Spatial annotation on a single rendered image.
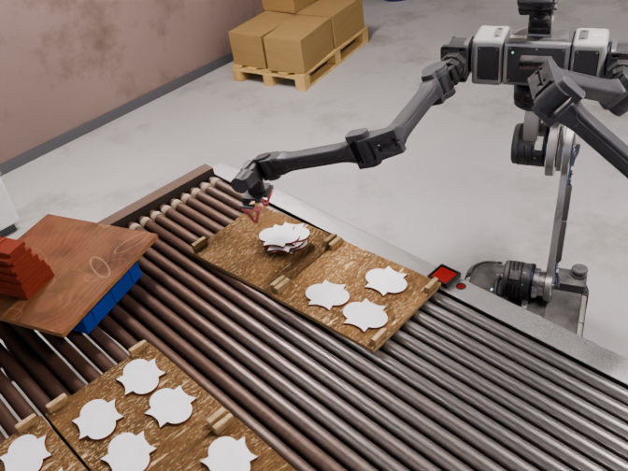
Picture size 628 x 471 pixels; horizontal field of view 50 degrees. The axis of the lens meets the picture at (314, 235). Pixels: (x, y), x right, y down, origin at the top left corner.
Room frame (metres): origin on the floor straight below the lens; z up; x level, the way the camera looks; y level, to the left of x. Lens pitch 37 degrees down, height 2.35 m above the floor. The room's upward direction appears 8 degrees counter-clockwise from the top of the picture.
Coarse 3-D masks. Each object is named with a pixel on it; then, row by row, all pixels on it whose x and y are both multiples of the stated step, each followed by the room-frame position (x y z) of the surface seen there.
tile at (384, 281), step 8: (368, 272) 1.65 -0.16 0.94; (376, 272) 1.64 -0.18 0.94; (384, 272) 1.64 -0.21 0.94; (392, 272) 1.63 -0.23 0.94; (368, 280) 1.61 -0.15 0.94; (376, 280) 1.60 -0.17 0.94; (384, 280) 1.60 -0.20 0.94; (392, 280) 1.59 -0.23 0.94; (400, 280) 1.59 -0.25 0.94; (368, 288) 1.58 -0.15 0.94; (376, 288) 1.57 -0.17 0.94; (384, 288) 1.56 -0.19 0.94; (392, 288) 1.56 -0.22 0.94; (400, 288) 1.55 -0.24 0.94
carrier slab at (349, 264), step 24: (312, 264) 1.74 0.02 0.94; (336, 264) 1.72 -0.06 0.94; (360, 264) 1.70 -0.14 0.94; (384, 264) 1.68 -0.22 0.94; (288, 288) 1.64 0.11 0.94; (360, 288) 1.59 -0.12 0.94; (408, 288) 1.55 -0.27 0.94; (312, 312) 1.51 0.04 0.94; (336, 312) 1.49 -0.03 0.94; (408, 312) 1.45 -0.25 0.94; (360, 336) 1.38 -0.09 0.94
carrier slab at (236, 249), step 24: (240, 216) 2.09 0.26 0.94; (264, 216) 2.07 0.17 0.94; (216, 240) 1.96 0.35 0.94; (240, 240) 1.94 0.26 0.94; (312, 240) 1.87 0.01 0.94; (216, 264) 1.82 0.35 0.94; (240, 264) 1.80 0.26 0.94; (264, 264) 1.78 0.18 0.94; (288, 264) 1.76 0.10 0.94; (264, 288) 1.66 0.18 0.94
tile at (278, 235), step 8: (264, 232) 1.90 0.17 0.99; (272, 232) 1.89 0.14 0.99; (280, 232) 1.88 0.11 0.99; (288, 232) 1.87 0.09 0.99; (296, 232) 1.87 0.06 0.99; (264, 240) 1.85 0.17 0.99; (272, 240) 1.84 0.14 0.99; (280, 240) 1.83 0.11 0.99; (288, 240) 1.83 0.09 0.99; (296, 240) 1.82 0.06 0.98
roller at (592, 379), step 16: (224, 192) 2.33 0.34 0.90; (272, 208) 2.13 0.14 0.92; (448, 304) 1.48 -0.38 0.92; (464, 320) 1.42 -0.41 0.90; (480, 320) 1.39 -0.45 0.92; (496, 336) 1.34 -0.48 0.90; (512, 336) 1.31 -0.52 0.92; (528, 352) 1.26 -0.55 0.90; (544, 352) 1.23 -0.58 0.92; (560, 368) 1.18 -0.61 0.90; (576, 368) 1.16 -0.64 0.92; (592, 384) 1.11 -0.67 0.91; (608, 384) 1.09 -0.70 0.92; (624, 400) 1.05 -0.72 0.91
